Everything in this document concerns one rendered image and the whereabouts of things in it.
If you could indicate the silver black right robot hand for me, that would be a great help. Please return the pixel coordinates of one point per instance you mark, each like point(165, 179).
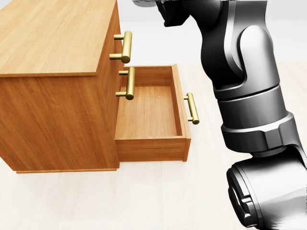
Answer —
point(176, 12)

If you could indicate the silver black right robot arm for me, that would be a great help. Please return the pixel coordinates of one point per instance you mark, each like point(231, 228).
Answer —
point(251, 107)

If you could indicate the wooden cabinet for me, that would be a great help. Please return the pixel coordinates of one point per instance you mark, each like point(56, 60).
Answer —
point(48, 107)

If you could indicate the shallow closed wooden drawer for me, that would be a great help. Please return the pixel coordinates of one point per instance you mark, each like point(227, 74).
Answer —
point(108, 48)

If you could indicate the open wooden drawer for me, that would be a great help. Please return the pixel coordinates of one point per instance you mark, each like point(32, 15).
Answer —
point(148, 112)

